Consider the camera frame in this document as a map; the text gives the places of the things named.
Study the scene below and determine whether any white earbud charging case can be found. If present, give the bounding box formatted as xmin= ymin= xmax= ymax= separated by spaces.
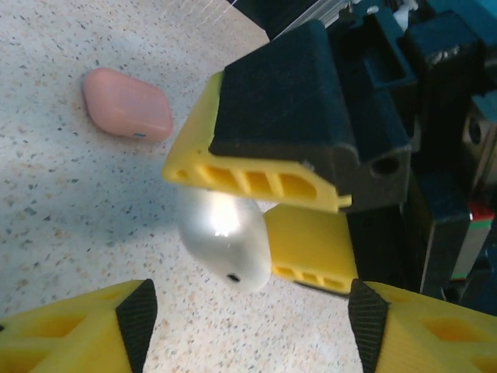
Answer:
xmin=176 ymin=188 xmax=272 ymax=294

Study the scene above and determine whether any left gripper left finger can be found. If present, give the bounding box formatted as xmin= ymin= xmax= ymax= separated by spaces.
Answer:
xmin=0 ymin=278 xmax=158 ymax=373

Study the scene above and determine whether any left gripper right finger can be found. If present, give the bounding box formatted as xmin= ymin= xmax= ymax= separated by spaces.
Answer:
xmin=347 ymin=278 xmax=497 ymax=373

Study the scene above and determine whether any pink earbud charging case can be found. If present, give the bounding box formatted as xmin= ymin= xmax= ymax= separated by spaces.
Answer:
xmin=82 ymin=67 xmax=174 ymax=144

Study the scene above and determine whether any aluminium extrusion mounting rail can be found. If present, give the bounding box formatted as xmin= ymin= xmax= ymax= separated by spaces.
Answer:
xmin=228 ymin=0 xmax=350 ymax=23

